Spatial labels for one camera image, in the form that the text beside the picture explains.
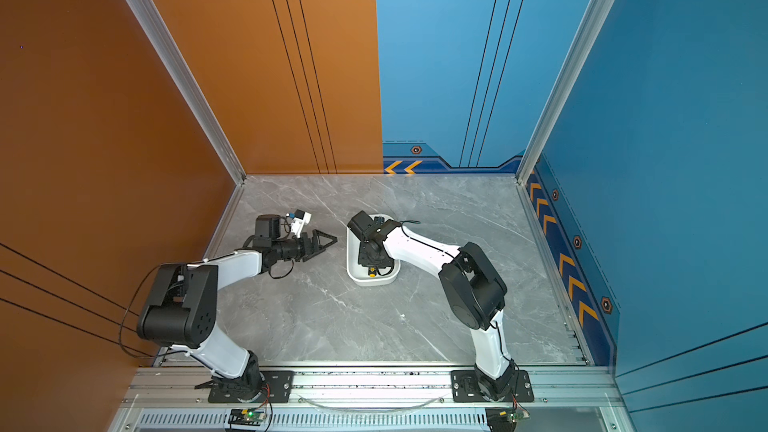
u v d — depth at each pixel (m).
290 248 0.81
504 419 0.70
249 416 0.71
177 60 0.86
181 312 0.47
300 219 0.87
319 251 0.81
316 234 0.83
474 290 0.50
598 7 0.76
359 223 0.72
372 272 0.87
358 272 0.93
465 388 0.72
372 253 0.66
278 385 0.74
